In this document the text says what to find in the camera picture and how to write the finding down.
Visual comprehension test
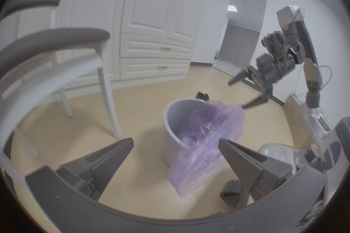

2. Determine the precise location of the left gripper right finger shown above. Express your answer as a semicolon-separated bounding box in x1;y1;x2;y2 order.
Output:
218;138;295;204

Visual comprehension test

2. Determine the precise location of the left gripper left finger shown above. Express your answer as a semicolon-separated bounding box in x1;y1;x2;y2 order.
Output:
56;138;135;202

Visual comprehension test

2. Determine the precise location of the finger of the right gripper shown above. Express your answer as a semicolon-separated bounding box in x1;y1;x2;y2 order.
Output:
241;91;274;110
228;69;254;86

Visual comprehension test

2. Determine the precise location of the purple plastic bag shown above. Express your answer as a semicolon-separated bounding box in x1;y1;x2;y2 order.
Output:
167;99;245;197

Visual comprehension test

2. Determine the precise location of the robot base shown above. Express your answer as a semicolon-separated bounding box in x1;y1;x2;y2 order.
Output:
220;91;350;227

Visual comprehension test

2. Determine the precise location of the white trash bin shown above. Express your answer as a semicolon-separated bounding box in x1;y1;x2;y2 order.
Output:
163;98;219;167

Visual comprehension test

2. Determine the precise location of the grey curtain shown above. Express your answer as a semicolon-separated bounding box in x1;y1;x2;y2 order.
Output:
218;24;260;70

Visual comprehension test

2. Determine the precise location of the white chair with grey cushions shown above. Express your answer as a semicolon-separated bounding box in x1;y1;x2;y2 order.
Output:
0;0;122;161

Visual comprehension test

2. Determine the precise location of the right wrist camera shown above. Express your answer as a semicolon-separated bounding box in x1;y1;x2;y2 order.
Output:
256;54;273;70

